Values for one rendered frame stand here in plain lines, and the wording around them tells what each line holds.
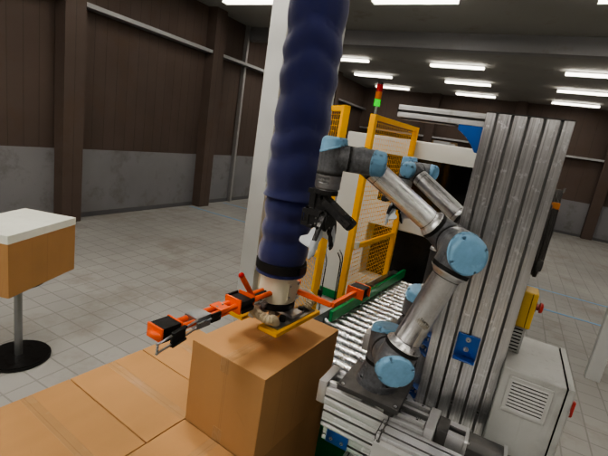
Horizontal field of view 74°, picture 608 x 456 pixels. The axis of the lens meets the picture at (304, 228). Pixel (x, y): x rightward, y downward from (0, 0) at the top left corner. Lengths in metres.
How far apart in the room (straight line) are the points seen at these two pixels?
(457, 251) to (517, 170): 0.37
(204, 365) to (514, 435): 1.18
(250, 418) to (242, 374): 0.18
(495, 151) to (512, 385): 0.77
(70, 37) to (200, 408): 5.81
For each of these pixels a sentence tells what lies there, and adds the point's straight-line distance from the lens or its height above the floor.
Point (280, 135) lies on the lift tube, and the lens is 1.63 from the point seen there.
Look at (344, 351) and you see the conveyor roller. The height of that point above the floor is 0.53.
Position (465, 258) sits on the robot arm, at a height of 1.60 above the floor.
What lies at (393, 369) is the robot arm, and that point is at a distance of 1.33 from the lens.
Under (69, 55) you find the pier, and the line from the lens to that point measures 6.91.
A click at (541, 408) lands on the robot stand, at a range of 1.61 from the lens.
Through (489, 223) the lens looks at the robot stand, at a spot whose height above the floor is 1.67.
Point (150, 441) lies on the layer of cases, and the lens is 1.99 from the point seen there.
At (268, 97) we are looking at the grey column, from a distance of 3.16.
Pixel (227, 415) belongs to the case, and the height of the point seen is 0.70.
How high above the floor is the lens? 1.87
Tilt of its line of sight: 13 degrees down
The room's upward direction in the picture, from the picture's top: 9 degrees clockwise
